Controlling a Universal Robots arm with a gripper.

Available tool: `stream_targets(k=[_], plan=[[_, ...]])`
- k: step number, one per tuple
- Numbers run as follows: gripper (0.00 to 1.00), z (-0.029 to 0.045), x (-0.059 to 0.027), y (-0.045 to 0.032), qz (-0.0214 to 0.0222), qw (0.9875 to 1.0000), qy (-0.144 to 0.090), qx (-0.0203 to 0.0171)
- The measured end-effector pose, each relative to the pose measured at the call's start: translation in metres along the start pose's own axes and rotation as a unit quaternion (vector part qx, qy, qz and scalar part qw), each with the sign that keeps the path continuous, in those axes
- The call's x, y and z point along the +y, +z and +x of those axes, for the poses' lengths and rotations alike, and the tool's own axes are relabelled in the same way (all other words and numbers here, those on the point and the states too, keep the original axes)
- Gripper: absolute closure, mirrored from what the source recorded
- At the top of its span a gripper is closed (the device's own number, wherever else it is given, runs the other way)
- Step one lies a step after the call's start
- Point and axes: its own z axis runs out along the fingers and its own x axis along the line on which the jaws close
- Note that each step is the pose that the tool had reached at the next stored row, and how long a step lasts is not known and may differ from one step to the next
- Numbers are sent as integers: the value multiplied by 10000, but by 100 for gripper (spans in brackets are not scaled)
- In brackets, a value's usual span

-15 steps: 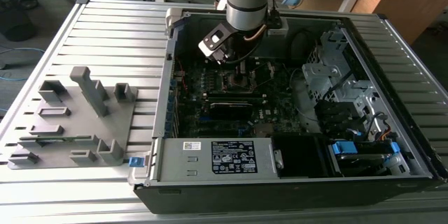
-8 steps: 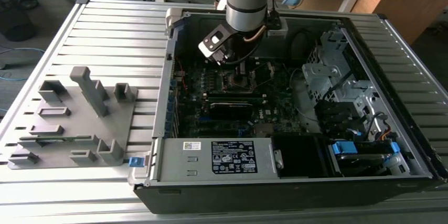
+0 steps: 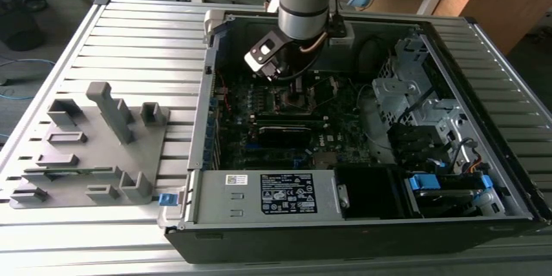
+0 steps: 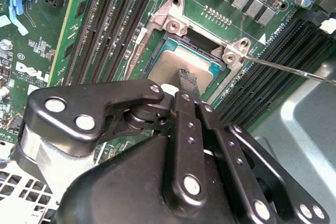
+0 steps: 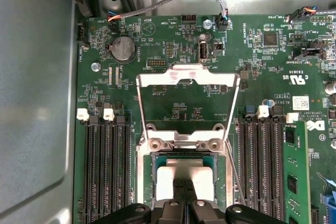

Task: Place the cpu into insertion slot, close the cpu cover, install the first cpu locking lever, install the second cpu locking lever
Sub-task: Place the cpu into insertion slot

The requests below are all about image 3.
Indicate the metal locking lever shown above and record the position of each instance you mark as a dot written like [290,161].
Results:
[325,101]

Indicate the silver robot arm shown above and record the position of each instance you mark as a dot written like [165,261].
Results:
[301,4]

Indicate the black RAM slot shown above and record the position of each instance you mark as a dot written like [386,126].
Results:
[284,115]
[284,123]

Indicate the green motherboard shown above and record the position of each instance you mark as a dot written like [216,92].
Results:
[344,127]

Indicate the silver metal drive cage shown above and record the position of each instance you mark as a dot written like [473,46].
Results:
[389,87]

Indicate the black graphics card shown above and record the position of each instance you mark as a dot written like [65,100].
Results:
[284,137]

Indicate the grey chipset heatsink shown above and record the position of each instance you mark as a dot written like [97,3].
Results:
[325,160]

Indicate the black plastic disk bay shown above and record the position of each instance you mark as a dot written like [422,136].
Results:
[409,140]

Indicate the grey power supply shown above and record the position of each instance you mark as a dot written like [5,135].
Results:
[214,192]

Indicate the hard disk in blue carrier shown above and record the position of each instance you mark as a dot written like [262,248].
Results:
[424,183]

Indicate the grey parts rack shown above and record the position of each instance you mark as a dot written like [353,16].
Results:
[141,156]

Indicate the blue case latch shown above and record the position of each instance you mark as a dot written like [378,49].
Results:
[168,200]

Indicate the black PC case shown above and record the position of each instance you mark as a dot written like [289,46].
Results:
[301,243]

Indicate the green RAM stick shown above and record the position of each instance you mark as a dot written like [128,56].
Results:
[92,170]

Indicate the black round bin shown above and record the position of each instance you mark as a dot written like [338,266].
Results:
[22,35]

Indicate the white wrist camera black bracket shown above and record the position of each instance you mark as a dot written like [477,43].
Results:
[260,53]

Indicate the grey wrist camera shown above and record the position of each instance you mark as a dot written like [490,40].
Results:
[342,39]

